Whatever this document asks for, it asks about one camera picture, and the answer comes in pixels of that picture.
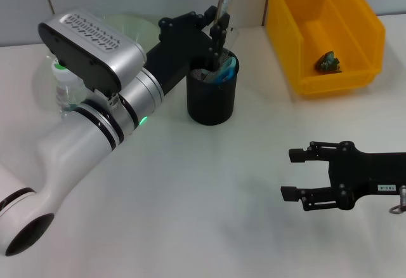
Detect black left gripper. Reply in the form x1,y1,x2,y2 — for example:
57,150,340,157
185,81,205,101
144,4,232,92

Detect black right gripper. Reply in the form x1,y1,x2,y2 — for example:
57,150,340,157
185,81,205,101
280,140,406,212

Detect clear plastic ruler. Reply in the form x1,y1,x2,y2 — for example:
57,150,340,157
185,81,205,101
221,22,240,55

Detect silver ballpoint pen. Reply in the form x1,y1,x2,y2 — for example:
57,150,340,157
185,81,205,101
213,0,235,27

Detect blue scissors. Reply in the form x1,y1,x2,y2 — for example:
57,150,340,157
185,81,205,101
217,55,239,85

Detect green plastic scrap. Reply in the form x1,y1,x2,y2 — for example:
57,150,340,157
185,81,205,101
315,51,343,74

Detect clear green-label water bottle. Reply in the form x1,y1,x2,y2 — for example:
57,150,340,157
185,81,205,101
51,58,89,116

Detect black mesh pen cup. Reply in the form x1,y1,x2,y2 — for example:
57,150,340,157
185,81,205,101
186,48,240,127

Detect yellow plastic bin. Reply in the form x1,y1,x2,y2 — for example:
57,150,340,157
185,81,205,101
265,0,387,97

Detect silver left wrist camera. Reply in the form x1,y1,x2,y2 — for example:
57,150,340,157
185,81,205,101
37,13,148,97

